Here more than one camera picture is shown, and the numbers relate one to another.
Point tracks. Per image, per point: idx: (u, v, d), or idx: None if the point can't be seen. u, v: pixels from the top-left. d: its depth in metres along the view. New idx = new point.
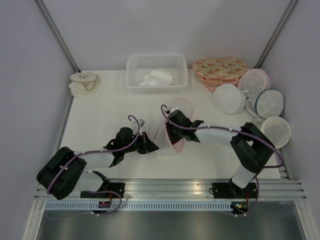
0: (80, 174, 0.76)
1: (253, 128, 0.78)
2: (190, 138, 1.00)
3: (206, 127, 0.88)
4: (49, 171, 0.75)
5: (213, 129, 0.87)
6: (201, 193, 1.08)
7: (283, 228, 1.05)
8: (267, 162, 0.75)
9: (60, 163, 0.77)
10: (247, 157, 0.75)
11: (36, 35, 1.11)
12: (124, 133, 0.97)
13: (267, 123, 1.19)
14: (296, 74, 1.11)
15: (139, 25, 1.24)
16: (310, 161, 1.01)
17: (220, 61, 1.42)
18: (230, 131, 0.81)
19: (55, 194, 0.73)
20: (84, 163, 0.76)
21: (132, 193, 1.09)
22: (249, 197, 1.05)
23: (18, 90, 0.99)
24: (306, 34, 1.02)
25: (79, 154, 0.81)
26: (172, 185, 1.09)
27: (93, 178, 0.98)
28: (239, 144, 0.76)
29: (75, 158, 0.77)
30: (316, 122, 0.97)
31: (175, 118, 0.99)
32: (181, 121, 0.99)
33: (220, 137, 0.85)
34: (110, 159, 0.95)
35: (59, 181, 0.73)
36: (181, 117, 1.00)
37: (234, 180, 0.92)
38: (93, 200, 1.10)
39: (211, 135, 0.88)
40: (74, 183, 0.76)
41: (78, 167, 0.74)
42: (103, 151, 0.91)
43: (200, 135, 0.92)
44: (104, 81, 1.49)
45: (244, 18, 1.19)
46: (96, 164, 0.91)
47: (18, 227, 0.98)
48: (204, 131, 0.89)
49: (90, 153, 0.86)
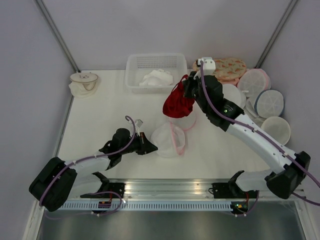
0: (72, 184, 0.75)
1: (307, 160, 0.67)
2: (217, 123, 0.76)
3: (251, 129, 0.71)
4: (41, 183, 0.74)
5: (260, 138, 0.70)
6: (201, 193, 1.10)
7: (283, 229, 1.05)
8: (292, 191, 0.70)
9: (52, 174, 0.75)
10: (288, 188, 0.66)
11: (36, 34, 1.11)
12: (120, 135, 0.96)
13: (267, 122, 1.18)
14: (296, 74, 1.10)
15: (139, 25, 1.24)
16: (310, 161, 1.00)
17: (220, 61, 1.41)
18: (284, 154, 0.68)
19: (47, 206, 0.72)
20: (74, 174, 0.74)
21: (132, 193, 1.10)
22: (249, 197, 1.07)
23: (18, 90, 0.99)
24: (306, 34, 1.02)
25: (70, 165, 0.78)
26: (171, 186, 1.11)
27: (90, 180, 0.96)
28: (291, 176, 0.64)
29: (66, 170, 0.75)
30: (316, 122, 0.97)
31: (211, 91, 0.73)
32: (215, 96, 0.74)
33: (261, 148, 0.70)
34: (106, 163, 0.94)
35: (50, 194, 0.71)
36: (217, 94, 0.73)
37: (236, 181, 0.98)
38: (93, 200, 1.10)
39: (250, 140, 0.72)
40: (66, 194, 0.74)
41: (68, 179, 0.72)
42: (96, 156, 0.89)
43: (234, 129, 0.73)
44: (104, 82, 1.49)
45: (244, 18, 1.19)
46: (91, 169, 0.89)
47: (18, 227, 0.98)
48: (245, 130, 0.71)
49: (81, 161, 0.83)
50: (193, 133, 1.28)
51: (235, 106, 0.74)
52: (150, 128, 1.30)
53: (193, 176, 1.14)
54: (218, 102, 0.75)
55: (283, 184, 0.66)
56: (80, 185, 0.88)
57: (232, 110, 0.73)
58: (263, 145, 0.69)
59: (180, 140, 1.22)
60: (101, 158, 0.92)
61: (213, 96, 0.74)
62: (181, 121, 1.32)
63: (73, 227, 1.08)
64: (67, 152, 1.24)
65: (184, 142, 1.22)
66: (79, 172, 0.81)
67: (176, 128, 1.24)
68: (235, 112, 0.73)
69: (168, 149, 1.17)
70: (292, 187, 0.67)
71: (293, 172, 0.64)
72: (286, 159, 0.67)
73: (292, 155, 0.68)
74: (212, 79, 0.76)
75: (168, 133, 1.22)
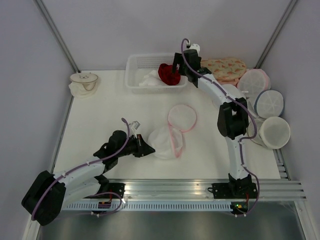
0: (62, 197, 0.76)
1: (244, 102, 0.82)
2: (192, 81, 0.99)
3: (210, 80, 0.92)
4: (32, 197, 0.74)
5: (213, 86, 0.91)
6: (201, 193, 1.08)
7: (283, 229, 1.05)
8: (236, 131, 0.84)
9: (43, 187, 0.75)
10: (225, 120, 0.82)
11: (36, 34, 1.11)
12: (117, 137, 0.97)
13: (267, 123, 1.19)
14: (296, 74, 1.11)
15: (139, 25, 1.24)
16: (310, 161, 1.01)
17: (220, 61, 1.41)
18: (226, 96, 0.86)
19: (40, 219, 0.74)
20: (64, 189, 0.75)
21: (132, 193, 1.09)
22: (249, 198, 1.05)
23: (18, 90, 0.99)
24: (305, 34, 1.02)
25: (59, 178, 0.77)
26: (172, 186, 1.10)
27: (88, 184, 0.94)
28: (226, 110, 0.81)
29: (56, 184, 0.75)
30: (316, 122, 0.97)
31: (188, 56, 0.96)
32: (192, 61, 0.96)
33: (213, 93, 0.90)
34: (101, 168, 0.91)
35: (42, 208, 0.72)
36: (193, 58, 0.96)
37: (230, 173, 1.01)
38: (93, 200, 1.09)
39: (209, 90, 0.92)
40: (58, 207, 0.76)
41: (58, 194, 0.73)
42: (89, 163, 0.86)
43: (201, 83, 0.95)
44: (104, 82, 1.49)
45: (243, 18, 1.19)
46: (84, 178, 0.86)
47: (18, 227, 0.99)
48: (206, 82, 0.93)
49: (71, 172, 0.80)
50: (194, 133, 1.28)
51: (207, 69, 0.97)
52: (150, 128, 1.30)
53: (193, 176, 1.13)
54: (195, 66, 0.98)
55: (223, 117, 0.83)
56: (76, 192, 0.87)
57: (203, 71, 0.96)
58: (214, 90, 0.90)
59: (178, 141, 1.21)
60: (95, 165, 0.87)
61: (190, 61, 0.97)
62: (180, 121, 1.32)
63: (73, 227, 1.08)
64: (67, 152, 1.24)
65: (182, 143, 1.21)
66: (69, 184, 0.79)
67: (174, 130, 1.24)
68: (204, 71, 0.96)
69: (167, 149, 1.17)
70: (230, 122, 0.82)
71: (228, 106, 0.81)
72: (227, 100, 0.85)
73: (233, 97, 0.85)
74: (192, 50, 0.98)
75: (166, 136, 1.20)
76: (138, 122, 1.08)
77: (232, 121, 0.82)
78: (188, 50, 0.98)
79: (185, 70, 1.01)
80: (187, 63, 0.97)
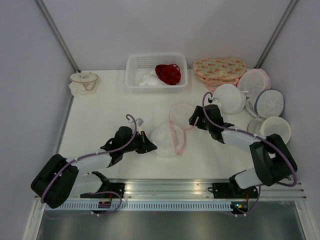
0: (73, 181, 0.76)
1: (278, 140, 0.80)
2: (217, 137, 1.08)
3: (234, 129, 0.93)
4: (42, 180, 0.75)
5: (238, 133, 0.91)
6: (201, 193, 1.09)
7: (283, 229, 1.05)
8: (281, 178, 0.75)
9: (54, 170, 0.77)
10: (263, 163, 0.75)
11: (36, 34, 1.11)
12: (123, 132, 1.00)
13: (267, 122, 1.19)
14: (296, 74, 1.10)
15: (138, 25, 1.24)
16: (310, 162, 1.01)
17: (220, 61, 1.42)
18: (254, 136, 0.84)
19: (50, 202, 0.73)
20: (76, 172, 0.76)
21: (132, 193, 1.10)
22: (249, 197, 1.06)
23: (18, 90, 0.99)
24: (306, 33, 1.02)
25: (71, 162, 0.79)
26: (171, 185, 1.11)
27: (89, 180, 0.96)
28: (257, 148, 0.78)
29: (67, 167, 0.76)
30: (316, 122, 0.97)
31: (210, 113, 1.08)
32: (214, 117, 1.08)
33: (240, 139, 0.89)
34: (108, 160, 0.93)
35: (53, 190, 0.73)
36: (214, 115, 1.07)
37: (235, 178, 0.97)
38: (93, 200, 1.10)
39: (236, 138, 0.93)
40: (68, 192, 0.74)
41: (69, 176, 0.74)
42: (98, 153, 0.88)
43: (227, 135, 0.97)
44: (104, 81, 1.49)
45: (244, 18, 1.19)
46: (92, 167, 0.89)
47: (18, 227, 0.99)
48: (230, 132, 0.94)
49: (83, 158, 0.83)
50: (195, 134, 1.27)
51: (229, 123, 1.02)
52: (150, 128, 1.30)
53: (193, 176, 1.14)
54: (216, 121, 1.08)
55: (256, 159, 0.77)
56: (79, 184, 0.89)
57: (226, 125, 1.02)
58: (240, 137, 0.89)
59: (179, 139, 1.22)
60: (103, 156, 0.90)
61: (212, 118, 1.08)
62: (180, 121, 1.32)
63: (73, 227, 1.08)
64: (67, 152, 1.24)
65: (183, 141, 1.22)
66: (81, 169, 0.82)
67: (176, 128, 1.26)
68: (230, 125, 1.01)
69: (167, 148, 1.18)
70: (268, 164, 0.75)
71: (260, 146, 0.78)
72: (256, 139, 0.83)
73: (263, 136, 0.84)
74: (211, 105, 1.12)
75: (166, 133, 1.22)
76: (140, 119, 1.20)
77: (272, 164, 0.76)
78: (209, 107, 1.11)
79: (208, 126, 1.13)
80: (209, 118, 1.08)
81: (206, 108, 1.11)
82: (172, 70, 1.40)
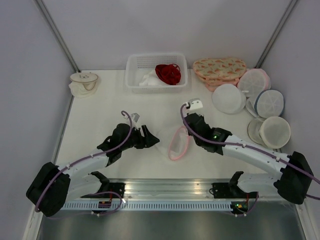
0: (66, 190, 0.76)
1: (303, 161, 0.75)
2: (213, 150, 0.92)
3: (241, 145, 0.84)
4: (36, 188, 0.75)
5: (249, 150, 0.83)
6: (201, 193, 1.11)
7: (284, 229, 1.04)
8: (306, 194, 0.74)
9: (47, 178, 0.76)
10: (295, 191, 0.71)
11: (36, 35, 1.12)
12: (121, 130, 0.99)
13: (267, 122, 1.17)
14: (296, 73, 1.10)
15: (138, 25, 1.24)
16: (310, 161, 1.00)
17: (220, 61, 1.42)
18: (277, 159, 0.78)
19: (45, 210, 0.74)
20: (68, 181, 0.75)
21: (132, 193, 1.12)
22: (249, 197, 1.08)
23: (18, 90, 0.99)
24: (306, 33, 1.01)
25: (64, 169, 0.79)
26: (172, 186, 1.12)
27: (89, 181, 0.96)
28: (291, 179, 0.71)
29: (59, 175, 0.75)
30: (316, 122, 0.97)
31: (194, 125, 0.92)
32: (200, 128, 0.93)
33: (257, 160, 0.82)
34: (105, 160, 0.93)
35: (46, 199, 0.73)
36: (201, 126, 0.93)
37: (239, 185, 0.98)
38: (93, 200, 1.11)
39: (244, 156, 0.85)
40: (63, 199, 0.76)
41: (61, 186, 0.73)
42: (93, 155, 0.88)
43: (228, 150, 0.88)
44: (103, 81, 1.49)
45: (244, 18, 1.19)
46: (88, 170, 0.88)
47: (17, 227, 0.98)
48: (236, 148, 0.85)
49: (75, 164, 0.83)
50: None
51: (223, 131, 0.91)
52: (150, 128, 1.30)
53: (193, 175, 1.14)
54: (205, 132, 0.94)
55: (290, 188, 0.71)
56: (78, 187, 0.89)
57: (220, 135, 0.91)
58: (256, 157, 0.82)
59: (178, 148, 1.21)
60: (99, 157, 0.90)
61: (199, 130, 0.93)
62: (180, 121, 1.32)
63: (73, 227, 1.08)
64: (67, 152, 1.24)
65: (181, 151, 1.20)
66: (74, 175, 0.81)
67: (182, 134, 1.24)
68: (224, 135, 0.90)
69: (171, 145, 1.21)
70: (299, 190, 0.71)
71: (294, 175, 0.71)
72: (281, 163, 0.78)
73: (286, 158, 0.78)
74: (193, 115, 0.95)
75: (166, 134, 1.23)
76: (136, 114, 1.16)
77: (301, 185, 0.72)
78: (192, 118, 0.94)
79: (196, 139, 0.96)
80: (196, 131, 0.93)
81: (189, 121, 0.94)
82: (172, 69, 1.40)
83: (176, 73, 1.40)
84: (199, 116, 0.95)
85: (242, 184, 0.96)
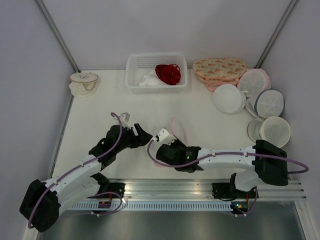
0: (56, 206, 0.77)
1: (267, 145, 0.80)
2: (192, 169, 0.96)
3: (211, 155, 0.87)
4: (28, 207, 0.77)
5: (220, 156, 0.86)
6: (201, 193, 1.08)
7: (283, 229, 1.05)
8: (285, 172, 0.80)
9: (36, 196, 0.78)
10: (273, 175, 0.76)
11: (36, 35, 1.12)
12: (114, 132, 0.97)
13: (267, 122, 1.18)
14: (296, 74, 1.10)
15: (138, 25, 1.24)
16: (310, 161, 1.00)
17: (220, 61, 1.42)
18: (245, 154, 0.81)
19: (38, 228, 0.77)
20: (55, 199, 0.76)
21: (132, 193, 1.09)
22: (249, 197, 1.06)
23: (18, 90, 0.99)
24: (306, 33, 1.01)
25: (50, 187, 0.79)
26: (171, 185, 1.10)
27: (85, 187, 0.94)
28: (265, 168, 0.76)
29: (47, 194, 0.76)
30: (316, 122, 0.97)
31: (165, 157, 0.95)
32: (172, 155, 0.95)
33: (232, 163, 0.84)
34: (98, 167, 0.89)
35: (38, 218, 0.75)
36: (170, 152, 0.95)
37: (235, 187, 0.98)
38: (93, 200, 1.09)
39: (219, 163, 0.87)
40: (55, 214, 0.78)
41: (49, 205, 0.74)
42: (83, 165, 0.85)
43: (204, 164, 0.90)
44: (103, 81, 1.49)
45: (244, 18, 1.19)
46: (80, 180, 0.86)
47: (17, 228, 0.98)
48: (209, 160, 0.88)
49: (63, 178, 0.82)
50: (195, 134, 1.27)
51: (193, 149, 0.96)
52: (150, 128, 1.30)
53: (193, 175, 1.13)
54: (180, 157, 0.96)
55: (269, 175, 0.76)
56: (73, 196, 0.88)
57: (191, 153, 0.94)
58: (228, 160, 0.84)
59: None
60: (90, 164, 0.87)
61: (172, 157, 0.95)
62: (180, 121, 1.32)
63: (73, 227, 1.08)
64: (67, 152, 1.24)
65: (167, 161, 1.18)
66: (63, 190, 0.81)
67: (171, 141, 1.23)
68: (194, 154, 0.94)
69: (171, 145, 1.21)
70: (277, 173, 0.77)
71: (266, 164, 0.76)
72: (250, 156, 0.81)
73: (252, 150, 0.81)
74: (160, 148, 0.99)
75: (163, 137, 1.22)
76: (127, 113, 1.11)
77: (277, 168, 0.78)
78: (161, 151, 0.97)
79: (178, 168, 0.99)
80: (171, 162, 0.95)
81: (159, 156, 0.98)
82: (172, 70, 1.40)
83: (176, 74, 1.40)
84: (164, 146, 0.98)
85: (239, 184, 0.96)
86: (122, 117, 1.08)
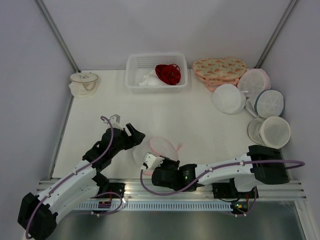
0: (51, 218, 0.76)
1: (260, 149, 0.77)
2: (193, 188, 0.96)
3: (209, 171, 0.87)
4: (23, 219, 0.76)
5: (216, 170, 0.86)
6: (201, 193, 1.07)
7: (283, 229, 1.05)
8: (284, 173, 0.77)
9: (31, 208, 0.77)
10: (275, 178, 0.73)
11: (36, 35, 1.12)
12: (109, 134, 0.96)
13: (267, 122, 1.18)
14: (296, 74, 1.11)
15: (138, 25, 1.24)
16: (310, 162, 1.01)
17: (220, 61, 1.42)
18: (242, 164, 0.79)
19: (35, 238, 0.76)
20: (48, 212, 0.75)
21: (132, 193, 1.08)
22: (249, 197, 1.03)
23: (19, 90, 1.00)
24: (306, 34, 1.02)
25: (43, 200, 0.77)
26: None
27: (83, 190, 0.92)
28: (264, 173, 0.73)
29: (40, 207, 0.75)
30: (316, 122, 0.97)
31: (163, 181, 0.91)
32: (170, 177, 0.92)
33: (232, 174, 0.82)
34: (92, 173, 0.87)
35: (34, 230, 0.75)
36: (167, 175, 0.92)
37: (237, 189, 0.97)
38: (92, 200, 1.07)
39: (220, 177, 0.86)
40: (52, 224, 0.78)
41: (43, 218, 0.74)
42: (76, 173, 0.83)
43: (204, 181, 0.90)
44: (103, 81, 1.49)
45: (244, 18, 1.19)
46: (75, 188, 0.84)
47: (18, 227, 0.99)
48: (208, 176, 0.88)
49: (56, 190, 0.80)
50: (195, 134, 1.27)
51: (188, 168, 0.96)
52: (150, 129, 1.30)
53: None
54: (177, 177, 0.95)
55: (271, 179, 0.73)
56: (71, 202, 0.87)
57: (189, 173, 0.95)
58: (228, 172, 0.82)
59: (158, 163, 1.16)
60: (83, 172, 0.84)
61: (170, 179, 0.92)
62: (180, 121, 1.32)
63: (73, 227, 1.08)
64: (67, 152, 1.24)
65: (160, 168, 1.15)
66: (57, 201, 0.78)
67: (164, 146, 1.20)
68: (192, 175, 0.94)
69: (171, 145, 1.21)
70: (277, 175, 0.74)
71: (263, 169, 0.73)
72: (247, 165, 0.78)
73: (247, 158, 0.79)
74: (155, 173, 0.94)
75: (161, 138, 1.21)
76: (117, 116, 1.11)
77: (275, 170, 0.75)
78: (156, 176, 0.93)
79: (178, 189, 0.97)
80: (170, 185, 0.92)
81: (157, 181, 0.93)
82: (172, 70, 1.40)
83: (175, 74, 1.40)
84: (157, 170, 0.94)
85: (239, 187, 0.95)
86: (112, 119, 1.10)
